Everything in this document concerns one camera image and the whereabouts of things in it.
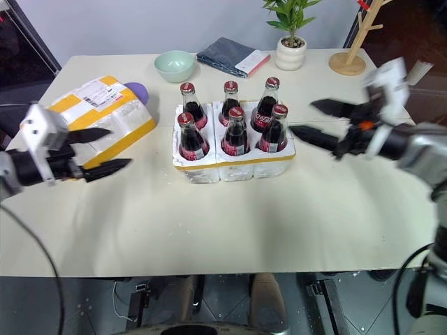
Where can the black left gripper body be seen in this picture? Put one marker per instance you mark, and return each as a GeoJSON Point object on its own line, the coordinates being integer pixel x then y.
{"type": "Point", "coordinates": [63, 167]}

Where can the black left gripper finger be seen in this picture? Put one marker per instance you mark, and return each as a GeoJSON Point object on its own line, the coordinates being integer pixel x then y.
{"type": "Point", "coordinates": [106, 168]}
{"type": "Point", "coordinates": [87, 135]}

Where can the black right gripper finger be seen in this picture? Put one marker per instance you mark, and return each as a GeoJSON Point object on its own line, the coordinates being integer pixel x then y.
{"type": "Point", "coordinates": [317, 137]}
{"type": "Point", "coordinates": [335, 108]}

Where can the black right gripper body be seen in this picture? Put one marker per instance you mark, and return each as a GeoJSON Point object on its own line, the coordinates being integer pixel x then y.
{"type": "Point", "coordinates": [359, 139]}

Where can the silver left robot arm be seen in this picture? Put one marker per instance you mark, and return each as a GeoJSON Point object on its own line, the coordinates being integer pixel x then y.
{"type": "Point", "coordinates": [5, 178]}

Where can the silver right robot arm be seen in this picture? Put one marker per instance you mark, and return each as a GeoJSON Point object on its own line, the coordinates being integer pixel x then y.
{"type": "Point", "coordinates": [422, 153]}

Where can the yellow taped white foam box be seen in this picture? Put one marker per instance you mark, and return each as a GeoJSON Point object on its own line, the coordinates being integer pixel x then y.
{"type": "Point", "coordinates": [118, 120]}

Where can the glass cola bottle red cap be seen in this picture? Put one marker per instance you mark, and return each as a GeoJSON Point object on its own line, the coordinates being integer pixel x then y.
{"type": "Point", "coordinates": [263, 111]}
{"type": "Point", "coordinates": [192, 143]}
{"type": "Point", "coordinates": [195, 110]}
{"type": "Point", "coordinates": [274, 136]}
{"type": "Point", "coordinates": [235, 137]}
{"type": "Point", "coordinates": [230, 99]}

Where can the white foam bottle crate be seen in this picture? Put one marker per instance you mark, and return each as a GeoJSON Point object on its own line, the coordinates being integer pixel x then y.
{"type": "Point", "coordinates": [237, 169]}

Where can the wooden branch rack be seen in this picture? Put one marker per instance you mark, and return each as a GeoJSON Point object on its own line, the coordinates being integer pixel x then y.
{"type": "Point", "coordinates": [349, 63]}

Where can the purple rounded object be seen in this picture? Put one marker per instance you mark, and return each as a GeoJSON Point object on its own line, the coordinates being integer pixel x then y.
{"type": "Point", "coordinates": [138, 91]}

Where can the green plant in white pot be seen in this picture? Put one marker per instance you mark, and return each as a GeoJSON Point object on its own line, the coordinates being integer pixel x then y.
{"type": "Point", "coordinates": [290, 56]}

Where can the grey paper roll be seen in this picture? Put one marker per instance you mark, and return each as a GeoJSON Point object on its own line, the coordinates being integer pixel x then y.
{"type": "Point", "coordinates": [419, 72]}

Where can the white pink-edged booklet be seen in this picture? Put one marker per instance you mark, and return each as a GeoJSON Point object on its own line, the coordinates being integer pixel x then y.
{"type": "Point", "coordinates": [253, 61]}

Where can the small red tag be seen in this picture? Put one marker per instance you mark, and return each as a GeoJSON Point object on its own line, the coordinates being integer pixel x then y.
{"type": "Point", "coordinates": [363, 4]}

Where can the light green bowl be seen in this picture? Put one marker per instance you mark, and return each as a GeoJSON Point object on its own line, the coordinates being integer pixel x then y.
{"type": "Point", "coordinates": [174, 66]}

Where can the folded dark blue cloth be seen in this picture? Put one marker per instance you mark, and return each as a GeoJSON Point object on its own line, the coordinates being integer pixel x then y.
{"type": "Point", "coordinates": [223, 52]}

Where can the black table foot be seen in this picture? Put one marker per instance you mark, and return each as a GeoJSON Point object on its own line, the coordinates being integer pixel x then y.
{"type": "Point", "coordinates": [328, 303]}
{"type": "Point", "coordinates": [138, 303]}

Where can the brown rounded shape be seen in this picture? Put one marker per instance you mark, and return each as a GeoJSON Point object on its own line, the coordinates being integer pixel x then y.
{"type": "Point", "coordinates": [267, 300]}
{"type": "Point", "coordinates": [179, 300]}

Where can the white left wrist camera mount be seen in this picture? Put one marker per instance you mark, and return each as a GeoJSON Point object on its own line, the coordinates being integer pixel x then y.
{"type": "Point", "coordinates": [42, 129]}

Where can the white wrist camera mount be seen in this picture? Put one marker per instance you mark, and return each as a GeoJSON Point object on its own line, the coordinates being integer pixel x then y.
{"type": "Point", "coordinates": [42, 129]}
{"type": "Point", "coordinates": [391, 80]}

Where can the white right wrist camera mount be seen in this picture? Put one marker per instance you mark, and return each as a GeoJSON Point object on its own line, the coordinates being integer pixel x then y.
{"type": "Point", "coordinates": [391, 80]}

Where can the black window frame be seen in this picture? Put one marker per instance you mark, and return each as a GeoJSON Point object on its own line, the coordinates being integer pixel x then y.
{"type": "Point", "coordinates": [38, 38]}

